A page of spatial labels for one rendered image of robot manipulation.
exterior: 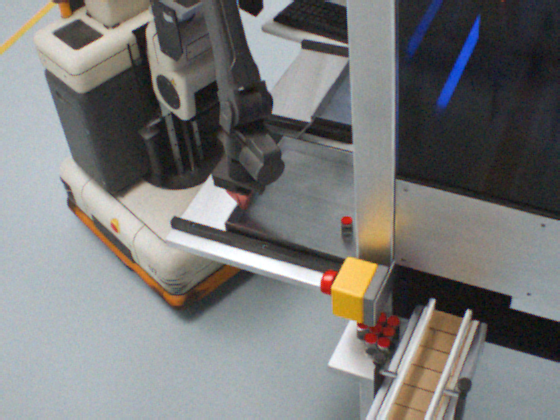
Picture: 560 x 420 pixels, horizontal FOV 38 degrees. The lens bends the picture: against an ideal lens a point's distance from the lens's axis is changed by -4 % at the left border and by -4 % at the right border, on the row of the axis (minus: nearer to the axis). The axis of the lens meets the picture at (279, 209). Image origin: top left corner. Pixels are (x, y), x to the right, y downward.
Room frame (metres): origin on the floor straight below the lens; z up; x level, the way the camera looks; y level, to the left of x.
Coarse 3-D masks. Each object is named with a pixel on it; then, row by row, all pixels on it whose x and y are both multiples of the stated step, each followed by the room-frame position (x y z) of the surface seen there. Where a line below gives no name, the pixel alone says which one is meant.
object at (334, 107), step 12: (348, 60) 1.54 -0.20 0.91; (348, 72) 1.54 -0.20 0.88; (336, 84) 1.48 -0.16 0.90; (348, 84) 1.49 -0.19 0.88; (324, 96) 1.42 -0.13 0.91; (336, 96) 1.46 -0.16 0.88; (348, 96) 1.45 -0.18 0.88; (324, 108) 1.41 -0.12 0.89; (336, 108) 1.41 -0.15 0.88; (348, 108) 1.41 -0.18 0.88; (324, 120) 1.35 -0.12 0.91; (336, 120) 1.33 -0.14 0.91; (348, 120) 1.37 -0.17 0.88
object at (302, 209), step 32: (288, 160) 1.27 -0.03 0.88; (320, 160) 1.25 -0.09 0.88; (352, 160) 1.22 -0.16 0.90; (256, 192) 1.18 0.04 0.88; (288, 192) 1.17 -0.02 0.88; (320, 192) 1.16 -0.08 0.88; (352, 192) 1.15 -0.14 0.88; (224, 224) 1.08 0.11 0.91; (256, 224) 1.10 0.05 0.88; (288, 224) 1.09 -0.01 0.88; (320, 224) 1.08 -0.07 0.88; (352, 224) 1.07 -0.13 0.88; (320, 256) 0.98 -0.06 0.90; (352, 256) 0.99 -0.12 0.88
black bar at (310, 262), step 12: (180, 228) 1.11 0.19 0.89; (192, 228) 1.09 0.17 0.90; (204, 228) 1.09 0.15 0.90; (216, 228) 1.08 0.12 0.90; (216, 240) 1.07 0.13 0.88; (228, 240) 1.05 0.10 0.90; (240, 240) 1.05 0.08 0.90; (252, 240) 1.04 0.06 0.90; (264, 252) 1.02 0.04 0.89; (276, 252) 1.01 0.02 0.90; (288, 252) 1.00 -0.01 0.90; (300, 264) 0.98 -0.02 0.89; (312, 264) 0.97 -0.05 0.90; (324, 264) 0.96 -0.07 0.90; (336, 264) 0.96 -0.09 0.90
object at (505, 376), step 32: (480, 320) 0.81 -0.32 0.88; (512, 320) 0.80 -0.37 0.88; (512, 352) 0.74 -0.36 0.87; (544, 352) 0.73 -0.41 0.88; (480, 384) 0.76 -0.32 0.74; (512, 384) 0.74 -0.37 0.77; (544, 384) 0.71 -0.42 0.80; (480, 416) 0.76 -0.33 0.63; (512, 416) 0.73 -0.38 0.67; (544, 416) 0.70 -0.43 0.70
